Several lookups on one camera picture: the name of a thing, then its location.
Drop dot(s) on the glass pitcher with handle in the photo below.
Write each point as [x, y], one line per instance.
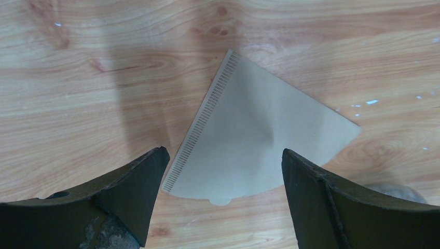
[397, 191]

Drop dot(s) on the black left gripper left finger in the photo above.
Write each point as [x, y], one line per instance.
[111, 211]

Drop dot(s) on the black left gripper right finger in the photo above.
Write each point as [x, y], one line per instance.
[329, 211]

